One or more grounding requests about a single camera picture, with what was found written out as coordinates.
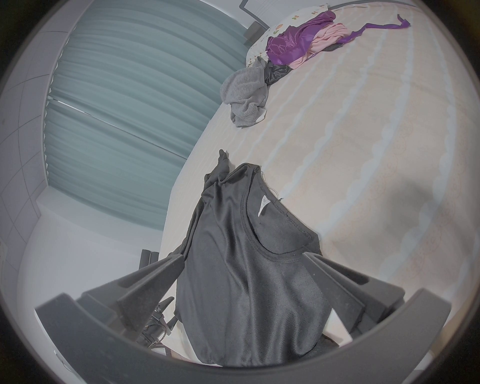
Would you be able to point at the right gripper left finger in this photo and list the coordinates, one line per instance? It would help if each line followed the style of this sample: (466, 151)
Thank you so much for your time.
(142, 300)

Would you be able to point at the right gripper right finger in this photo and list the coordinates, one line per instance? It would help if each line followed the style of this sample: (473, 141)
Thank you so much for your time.
(360, 296)

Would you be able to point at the black T-shirt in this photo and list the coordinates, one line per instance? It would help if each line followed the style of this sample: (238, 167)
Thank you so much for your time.
(240, 281)

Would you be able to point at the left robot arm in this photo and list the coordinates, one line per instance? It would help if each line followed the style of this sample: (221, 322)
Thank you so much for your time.
(157, 326)

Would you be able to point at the bed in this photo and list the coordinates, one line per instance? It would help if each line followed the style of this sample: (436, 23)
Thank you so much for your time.
(356, 157)

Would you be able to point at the black chest of drawers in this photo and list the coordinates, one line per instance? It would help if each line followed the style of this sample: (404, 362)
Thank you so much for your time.
(149, 258)

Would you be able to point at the grey garment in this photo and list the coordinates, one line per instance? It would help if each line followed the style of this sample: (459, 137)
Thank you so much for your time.
(243, 90)

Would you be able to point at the shiny black garment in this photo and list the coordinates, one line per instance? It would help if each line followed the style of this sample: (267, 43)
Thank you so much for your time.
(277, 73)

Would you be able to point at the pink garment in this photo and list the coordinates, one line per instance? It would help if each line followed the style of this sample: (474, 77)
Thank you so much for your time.
(322, 41)

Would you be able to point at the purple satin garment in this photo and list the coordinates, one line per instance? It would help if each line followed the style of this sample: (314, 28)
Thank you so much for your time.
(296, 41)

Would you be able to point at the white printed pillow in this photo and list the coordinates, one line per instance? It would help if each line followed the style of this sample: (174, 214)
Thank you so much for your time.
(258, 45)

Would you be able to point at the grey bedside table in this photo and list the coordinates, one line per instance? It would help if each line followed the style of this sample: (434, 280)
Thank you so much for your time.
(255, 30)

